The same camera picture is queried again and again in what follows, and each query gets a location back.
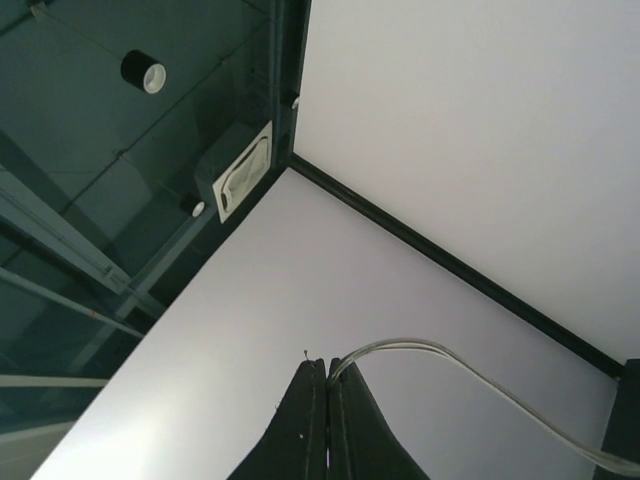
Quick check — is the white ceiling vent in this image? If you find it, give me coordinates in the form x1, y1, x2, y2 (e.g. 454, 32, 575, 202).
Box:
212, 121, 273, 224

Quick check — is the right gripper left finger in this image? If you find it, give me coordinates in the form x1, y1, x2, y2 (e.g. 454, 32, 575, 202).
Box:
230, 359, 327, 480

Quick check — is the right black frame post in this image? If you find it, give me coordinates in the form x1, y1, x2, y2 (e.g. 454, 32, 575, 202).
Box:
289, 154, 624, 380

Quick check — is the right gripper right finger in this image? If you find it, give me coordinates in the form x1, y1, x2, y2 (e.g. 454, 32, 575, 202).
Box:
327, 364, 427, 480

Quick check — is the clear string loop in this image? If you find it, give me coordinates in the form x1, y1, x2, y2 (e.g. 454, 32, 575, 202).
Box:
327, 338, 640, 475

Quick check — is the black ceiling spotlight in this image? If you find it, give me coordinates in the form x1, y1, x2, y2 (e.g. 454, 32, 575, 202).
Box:
120, 50, 167, 95

